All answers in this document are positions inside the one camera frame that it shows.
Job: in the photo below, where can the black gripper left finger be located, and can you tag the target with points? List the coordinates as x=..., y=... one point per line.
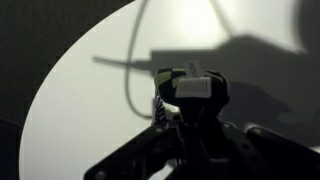
x=140, y=153

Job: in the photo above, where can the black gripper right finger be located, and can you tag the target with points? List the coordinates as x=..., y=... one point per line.
x=266, y=153

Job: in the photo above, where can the black and white printed cube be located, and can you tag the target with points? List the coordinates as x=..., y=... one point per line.
x=190, y=93

